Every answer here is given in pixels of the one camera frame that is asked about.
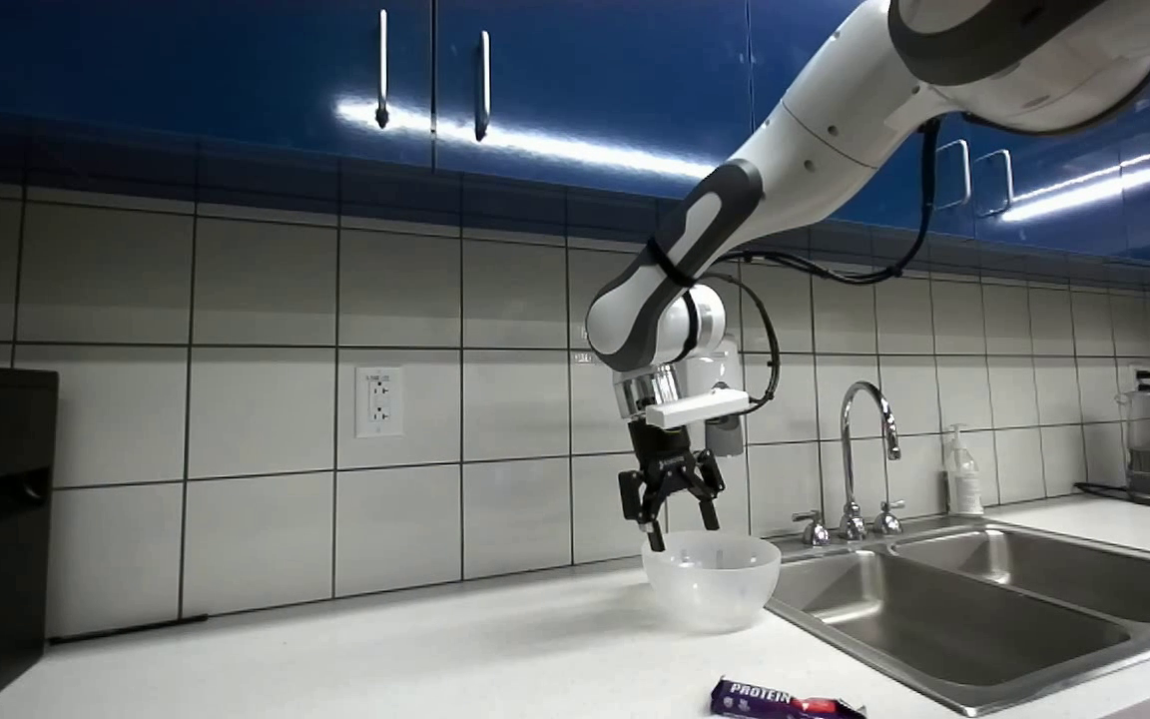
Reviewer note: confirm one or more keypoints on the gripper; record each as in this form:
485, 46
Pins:
659, 444

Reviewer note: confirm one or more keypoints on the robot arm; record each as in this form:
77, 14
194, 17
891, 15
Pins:
835, 120

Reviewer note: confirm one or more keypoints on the clear plastic bowl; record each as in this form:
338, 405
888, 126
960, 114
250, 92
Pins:
712, 589

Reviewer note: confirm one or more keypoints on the stainless steel double sink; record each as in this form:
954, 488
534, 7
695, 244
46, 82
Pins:
944, 629

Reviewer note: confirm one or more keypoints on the chrome tap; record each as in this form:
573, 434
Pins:
848, 449

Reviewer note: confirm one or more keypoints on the purple snack bar wrapper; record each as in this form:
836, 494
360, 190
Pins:
765, 701

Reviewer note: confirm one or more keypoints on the clear soap dispenser bottle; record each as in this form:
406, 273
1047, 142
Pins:
964, 484

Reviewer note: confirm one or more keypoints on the blue cabinet door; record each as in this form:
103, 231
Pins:
1064, 238
785, 40
186, 60
615, 70

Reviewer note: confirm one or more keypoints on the clear pitcher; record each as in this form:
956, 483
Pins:
1139, 439

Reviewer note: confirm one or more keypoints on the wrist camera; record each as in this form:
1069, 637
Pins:
700, 407

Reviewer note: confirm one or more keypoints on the white wall socket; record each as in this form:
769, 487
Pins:
379, 401

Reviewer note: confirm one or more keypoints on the blue wall cabinet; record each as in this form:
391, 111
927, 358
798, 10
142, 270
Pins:
236, 70

